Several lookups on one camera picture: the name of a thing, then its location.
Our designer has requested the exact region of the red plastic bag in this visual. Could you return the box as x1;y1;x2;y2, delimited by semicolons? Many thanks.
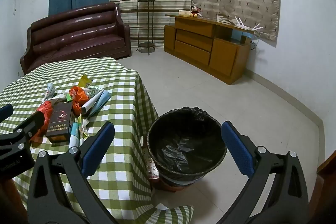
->
30;101;54;147

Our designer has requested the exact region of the black metal plant stand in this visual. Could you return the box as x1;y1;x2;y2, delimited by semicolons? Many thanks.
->
136;0;157;56

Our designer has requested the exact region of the mouse plush toy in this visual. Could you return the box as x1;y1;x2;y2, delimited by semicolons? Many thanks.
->
189;5;202;18

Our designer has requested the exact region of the white blue tube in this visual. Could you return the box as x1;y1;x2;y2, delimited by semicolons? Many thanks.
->
69;119;80;148

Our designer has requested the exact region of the floral patterned cloth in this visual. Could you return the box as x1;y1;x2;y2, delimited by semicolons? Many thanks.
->
142;136;160;182

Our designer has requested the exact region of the dark brown leather sofa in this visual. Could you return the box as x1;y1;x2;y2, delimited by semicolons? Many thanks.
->
20;2;132;75

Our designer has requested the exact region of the white router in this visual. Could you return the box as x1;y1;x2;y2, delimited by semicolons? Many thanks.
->
234;17;261;31

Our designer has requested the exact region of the clear plastic wrap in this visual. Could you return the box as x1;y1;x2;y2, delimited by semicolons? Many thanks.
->
217;14;237;24

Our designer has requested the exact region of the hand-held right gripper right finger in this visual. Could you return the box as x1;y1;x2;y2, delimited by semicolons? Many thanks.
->
215;121;310;224

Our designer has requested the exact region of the bin with black bag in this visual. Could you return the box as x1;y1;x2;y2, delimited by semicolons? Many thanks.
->
146;107;228;191

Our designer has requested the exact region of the black cable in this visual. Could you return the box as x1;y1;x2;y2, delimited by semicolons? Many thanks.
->
249;30;263;51

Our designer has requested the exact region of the orange plastic bag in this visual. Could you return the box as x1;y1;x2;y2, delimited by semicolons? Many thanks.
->
69;86;91;115

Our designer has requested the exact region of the dark cigarette box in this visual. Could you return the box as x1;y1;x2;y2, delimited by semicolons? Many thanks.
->
46;103;75;144

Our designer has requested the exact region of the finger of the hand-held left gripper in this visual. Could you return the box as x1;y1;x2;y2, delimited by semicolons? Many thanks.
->
0;110;46;151
0;104;14;122

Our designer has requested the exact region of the white folded paper packet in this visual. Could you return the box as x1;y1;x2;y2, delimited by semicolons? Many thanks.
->
42;83;57;104

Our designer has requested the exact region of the green checkered tablecloth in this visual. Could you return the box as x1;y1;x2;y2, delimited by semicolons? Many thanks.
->
0;57;195;224

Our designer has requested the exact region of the wooden cabinet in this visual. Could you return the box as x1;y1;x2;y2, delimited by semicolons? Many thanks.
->
163;13;256;85

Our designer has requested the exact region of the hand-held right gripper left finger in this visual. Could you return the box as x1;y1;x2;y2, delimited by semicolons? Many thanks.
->
28;121;126;224

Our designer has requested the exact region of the brown wooden furniture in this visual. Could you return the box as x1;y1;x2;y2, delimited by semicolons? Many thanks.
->
316;151;336;214

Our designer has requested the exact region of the yellow snack wrapper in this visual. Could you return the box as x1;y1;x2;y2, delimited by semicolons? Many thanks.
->
79;74;93;88

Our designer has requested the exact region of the green leaf print packet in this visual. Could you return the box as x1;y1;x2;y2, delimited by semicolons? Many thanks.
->
84;86;104;98

